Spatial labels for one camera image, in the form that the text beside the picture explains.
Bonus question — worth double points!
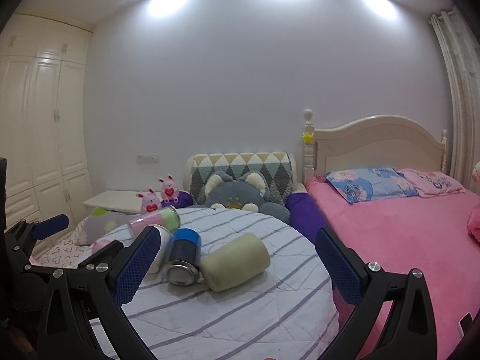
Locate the cream wardrobe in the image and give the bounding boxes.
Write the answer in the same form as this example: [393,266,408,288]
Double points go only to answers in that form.
[0,12,94,255]

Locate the olive green plastic cup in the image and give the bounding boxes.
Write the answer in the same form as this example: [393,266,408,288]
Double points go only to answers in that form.
[199,233,270,293]

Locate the cream bed headboard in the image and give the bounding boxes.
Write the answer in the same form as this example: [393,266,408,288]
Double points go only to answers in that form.
[302,109,448,183]

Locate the white curtain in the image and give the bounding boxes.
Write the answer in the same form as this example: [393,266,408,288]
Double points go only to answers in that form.
[429,7,479,189]

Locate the blue cartoon pillow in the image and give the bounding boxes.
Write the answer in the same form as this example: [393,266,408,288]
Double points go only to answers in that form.
[326,167,418,204]

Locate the pink and green tall cup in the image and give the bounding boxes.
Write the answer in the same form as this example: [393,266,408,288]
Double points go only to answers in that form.
[128,206,181,236]

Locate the pink pig toy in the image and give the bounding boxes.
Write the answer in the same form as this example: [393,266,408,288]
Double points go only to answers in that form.
[136,189,161,215]
[159,175,180,203]

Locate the purple bolster pillow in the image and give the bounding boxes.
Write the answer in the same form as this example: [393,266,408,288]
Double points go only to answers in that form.
[168,192,334,247]

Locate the front pink pig toy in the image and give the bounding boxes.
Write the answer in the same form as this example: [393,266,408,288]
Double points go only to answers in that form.
[136,189,161,215]

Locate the dark blue metal can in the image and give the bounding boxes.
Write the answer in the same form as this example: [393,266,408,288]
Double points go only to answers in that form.
[163,228,202,287]

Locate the triangle pattern cushion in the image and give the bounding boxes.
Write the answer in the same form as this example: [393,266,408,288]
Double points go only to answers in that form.
[184,152,297,204]

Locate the grey flower pillow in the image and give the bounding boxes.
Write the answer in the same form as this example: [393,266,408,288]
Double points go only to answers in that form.
[77,208,132,245]

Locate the heart pattern bedsheet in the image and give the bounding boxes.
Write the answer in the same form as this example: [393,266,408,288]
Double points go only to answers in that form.
[30,217,91,268]

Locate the pink cartoon pillow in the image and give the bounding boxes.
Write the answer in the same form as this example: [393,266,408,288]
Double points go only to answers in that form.
[400,169,465,198]

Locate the pink plush doll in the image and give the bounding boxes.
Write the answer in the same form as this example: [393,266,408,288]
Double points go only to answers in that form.
[466,164,480,241]

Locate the striped white quilt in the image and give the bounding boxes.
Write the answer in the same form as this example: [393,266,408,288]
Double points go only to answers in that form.
[123,207,338,359]

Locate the grey cat plush pillow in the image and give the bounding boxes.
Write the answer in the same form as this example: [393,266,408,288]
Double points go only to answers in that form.
[199,172,290,224]

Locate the white nightstand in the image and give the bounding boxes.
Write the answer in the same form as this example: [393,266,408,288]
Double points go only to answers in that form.
[83,190,142,215]

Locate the rear pink pig toy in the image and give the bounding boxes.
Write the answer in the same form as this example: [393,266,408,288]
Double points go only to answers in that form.
[159,175,180,203]

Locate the pink bed blanket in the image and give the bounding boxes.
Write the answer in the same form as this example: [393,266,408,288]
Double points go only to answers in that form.
[307,179,479,359]

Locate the white paper cup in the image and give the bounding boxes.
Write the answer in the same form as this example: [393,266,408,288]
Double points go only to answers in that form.
[148,225,172,274]

